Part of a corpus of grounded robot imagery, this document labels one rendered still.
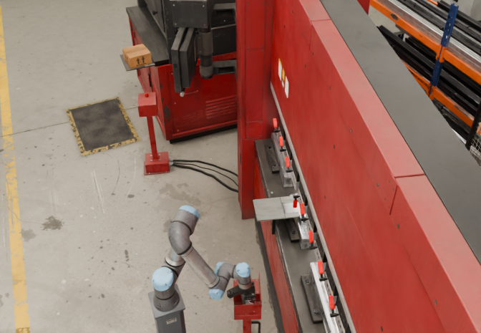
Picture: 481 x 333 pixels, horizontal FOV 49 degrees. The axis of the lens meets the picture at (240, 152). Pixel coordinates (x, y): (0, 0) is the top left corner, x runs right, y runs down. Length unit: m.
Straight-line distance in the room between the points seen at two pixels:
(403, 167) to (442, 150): 0.17
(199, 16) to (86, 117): 2.69
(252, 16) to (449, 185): 2.13
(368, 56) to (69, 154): 3.87
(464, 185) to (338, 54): 0.82
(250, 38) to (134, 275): 2.04
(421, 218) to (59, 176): 4.20
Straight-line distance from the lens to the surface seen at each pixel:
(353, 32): 2.39
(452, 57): 4.30
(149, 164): 5.02
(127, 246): 4.50
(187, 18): 3.61
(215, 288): 2.83
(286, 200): 3.35
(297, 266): 3.17
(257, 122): 3.91
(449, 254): 1.47
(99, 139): 5.61
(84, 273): 4.41
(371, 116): 1.86
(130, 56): 4.73
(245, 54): 3.58
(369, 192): 1.91
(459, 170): 1.72
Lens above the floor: 3.36
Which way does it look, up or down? 40 degrees down
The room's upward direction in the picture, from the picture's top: straight up
